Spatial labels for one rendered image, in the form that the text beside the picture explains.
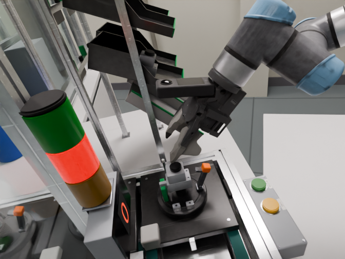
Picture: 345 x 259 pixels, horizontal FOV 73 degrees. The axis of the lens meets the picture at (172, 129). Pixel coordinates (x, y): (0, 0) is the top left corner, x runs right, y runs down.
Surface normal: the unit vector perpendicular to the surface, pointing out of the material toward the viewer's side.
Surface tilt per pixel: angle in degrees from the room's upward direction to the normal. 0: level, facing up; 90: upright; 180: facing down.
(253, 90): 90
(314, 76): 86
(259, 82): 90
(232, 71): 72
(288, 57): 79
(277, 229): 0
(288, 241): 0
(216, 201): 0
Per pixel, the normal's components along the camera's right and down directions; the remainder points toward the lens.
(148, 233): -0.18, -0.80
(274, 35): -0.11, 0.10
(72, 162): 0.41, 0.47
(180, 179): 0.14, 0.56
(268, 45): -0.37, 0.48
